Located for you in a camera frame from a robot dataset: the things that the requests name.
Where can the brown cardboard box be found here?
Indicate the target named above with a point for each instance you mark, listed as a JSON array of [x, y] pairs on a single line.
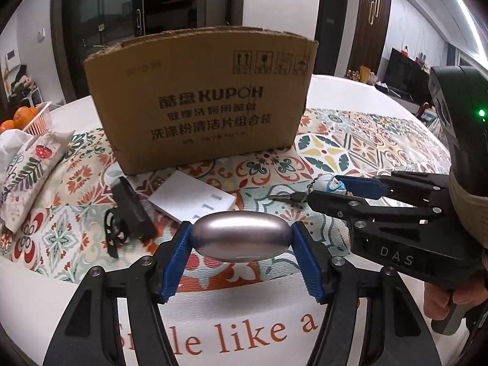
[[198, 103]]

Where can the black television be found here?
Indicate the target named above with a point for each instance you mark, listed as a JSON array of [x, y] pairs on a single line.
[[408, 74]]

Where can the person's right forearm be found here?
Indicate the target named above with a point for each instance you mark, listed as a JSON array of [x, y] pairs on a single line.
[[471, 209]]

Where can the floral fabric tissue cover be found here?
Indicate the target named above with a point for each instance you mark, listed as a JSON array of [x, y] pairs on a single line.
[[34, 175]]

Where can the white wall thermostat panel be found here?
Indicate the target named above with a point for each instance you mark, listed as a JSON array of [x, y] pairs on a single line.
[[10, 60]]

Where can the white shelf with plush toys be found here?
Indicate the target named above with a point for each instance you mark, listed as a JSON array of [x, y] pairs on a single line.
[[24, 87]]

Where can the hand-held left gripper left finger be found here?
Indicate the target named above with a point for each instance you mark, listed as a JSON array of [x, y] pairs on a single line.
[[175, 263]]

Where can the black clip device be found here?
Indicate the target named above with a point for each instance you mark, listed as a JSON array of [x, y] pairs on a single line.
[[131, 209]]

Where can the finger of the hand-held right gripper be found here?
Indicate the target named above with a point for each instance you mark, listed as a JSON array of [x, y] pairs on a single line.
[[362, 187], [335, 203]]

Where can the white patterned tablecloth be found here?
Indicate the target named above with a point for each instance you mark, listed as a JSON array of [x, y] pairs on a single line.
[[236, 312]]

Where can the slatted wooden wall panel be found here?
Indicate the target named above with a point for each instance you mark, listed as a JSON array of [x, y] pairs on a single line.
[[366, 23]]

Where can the person's right hand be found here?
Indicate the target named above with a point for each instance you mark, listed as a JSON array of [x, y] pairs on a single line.
[[438, 303]]

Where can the white television cabinet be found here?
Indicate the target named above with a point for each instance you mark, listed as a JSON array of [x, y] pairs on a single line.
[[396, 93]]

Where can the orange fruit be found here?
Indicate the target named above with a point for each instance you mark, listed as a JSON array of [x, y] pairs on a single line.
[[7, 125], [24, 116]]

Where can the silver oval case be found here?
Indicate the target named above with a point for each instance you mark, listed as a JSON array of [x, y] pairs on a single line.
[[240, 234]]

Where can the white plastic fruit basket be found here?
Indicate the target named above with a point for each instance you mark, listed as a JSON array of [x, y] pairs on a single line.
[[40, 120]]

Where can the white tissue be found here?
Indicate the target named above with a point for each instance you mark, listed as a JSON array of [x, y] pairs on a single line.
[[13, 145]]

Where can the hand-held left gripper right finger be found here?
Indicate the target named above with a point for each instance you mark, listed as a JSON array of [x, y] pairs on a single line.
[[308, 263]]

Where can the white flat box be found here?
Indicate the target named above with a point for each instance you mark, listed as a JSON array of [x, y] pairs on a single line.
[[183, 194]]

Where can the dark interior door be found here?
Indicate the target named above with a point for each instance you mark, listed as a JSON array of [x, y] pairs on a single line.
[[331, 26]]

